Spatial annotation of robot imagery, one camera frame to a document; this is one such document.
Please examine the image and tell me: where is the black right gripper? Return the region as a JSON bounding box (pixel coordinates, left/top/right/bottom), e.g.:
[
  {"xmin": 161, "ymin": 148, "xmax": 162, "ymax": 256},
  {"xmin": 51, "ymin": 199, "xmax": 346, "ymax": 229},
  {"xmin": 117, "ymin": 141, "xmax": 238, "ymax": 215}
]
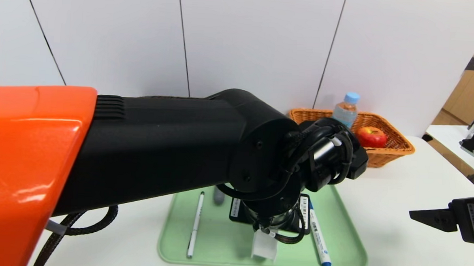
[{"xmin": 407, "ymin": 190, "xmax": 474, "ymax": 244}]

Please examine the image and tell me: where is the clear tape roll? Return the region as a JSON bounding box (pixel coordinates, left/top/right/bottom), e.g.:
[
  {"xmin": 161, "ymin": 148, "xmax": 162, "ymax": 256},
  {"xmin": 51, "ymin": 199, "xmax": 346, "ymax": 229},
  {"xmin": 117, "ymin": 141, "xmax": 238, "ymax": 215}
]
[{"xmin": 251, "ymin": 229, "xmax": 279, "ymax": 262}]

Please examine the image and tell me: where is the orange wicker basket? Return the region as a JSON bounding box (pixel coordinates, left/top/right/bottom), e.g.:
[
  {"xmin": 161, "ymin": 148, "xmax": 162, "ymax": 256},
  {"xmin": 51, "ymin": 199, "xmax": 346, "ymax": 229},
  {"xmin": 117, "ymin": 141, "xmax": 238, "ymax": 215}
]
[{"xmin": 286, "ymin": 107, "xmax": 417, "ymax": 170}]

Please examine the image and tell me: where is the light green plastic tray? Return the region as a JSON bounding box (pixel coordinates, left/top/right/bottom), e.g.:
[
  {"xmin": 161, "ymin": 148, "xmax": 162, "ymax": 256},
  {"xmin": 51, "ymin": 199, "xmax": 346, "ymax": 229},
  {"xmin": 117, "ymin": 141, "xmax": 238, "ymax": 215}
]
[{"xmin": 157, "ymin": 174, "xmax": 372, "ymax": 266}]

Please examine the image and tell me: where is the white marker blue cap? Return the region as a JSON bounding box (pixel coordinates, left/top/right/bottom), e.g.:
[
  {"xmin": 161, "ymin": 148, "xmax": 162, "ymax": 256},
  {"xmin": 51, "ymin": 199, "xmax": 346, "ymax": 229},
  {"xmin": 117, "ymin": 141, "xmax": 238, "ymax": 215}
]
[{"xmin": 303, "ymin": 198, "xmax": 336, "ymax": 266}]

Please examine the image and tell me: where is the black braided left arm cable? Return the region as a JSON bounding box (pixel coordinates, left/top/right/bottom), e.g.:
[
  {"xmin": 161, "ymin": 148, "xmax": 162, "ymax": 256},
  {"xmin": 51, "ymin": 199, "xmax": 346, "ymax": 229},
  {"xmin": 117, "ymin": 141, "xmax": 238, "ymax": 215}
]
[{"xmin": 31, "ymin": 202, "xmax": 119, "ymax": 266}]

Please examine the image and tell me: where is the white side table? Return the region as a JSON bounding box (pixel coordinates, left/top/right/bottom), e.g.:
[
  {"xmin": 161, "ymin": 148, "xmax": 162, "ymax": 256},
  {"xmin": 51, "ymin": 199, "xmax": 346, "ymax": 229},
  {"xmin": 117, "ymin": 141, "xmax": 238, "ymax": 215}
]
[{"xmin": 423, "ymin": 124, "xmax": 474, "ymax": 175}]

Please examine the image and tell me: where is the red apple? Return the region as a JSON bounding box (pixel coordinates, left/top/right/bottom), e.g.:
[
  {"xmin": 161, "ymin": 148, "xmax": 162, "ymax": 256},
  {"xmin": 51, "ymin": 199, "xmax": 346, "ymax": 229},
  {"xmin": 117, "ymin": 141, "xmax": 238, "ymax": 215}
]
[{"xmin": 356, "ymin": 126, "xmax": 389, "ymax": 149}]

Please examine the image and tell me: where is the slim white pen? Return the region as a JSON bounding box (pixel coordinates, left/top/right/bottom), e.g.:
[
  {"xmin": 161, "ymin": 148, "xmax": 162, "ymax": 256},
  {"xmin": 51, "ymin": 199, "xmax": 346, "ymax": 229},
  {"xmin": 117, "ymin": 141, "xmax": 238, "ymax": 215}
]
[{"xmin": 187, "ymin": 191, "xmax": 205, "ymax": 259}]

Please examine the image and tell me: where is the clear water bottle blue cap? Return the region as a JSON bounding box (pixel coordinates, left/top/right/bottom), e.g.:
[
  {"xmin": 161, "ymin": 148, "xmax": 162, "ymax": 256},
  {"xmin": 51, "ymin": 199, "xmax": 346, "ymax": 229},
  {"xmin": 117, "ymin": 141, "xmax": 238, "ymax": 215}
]
[{"xmin": 331, "ymin": 91, "xmax": 361, "ymax": 130}]

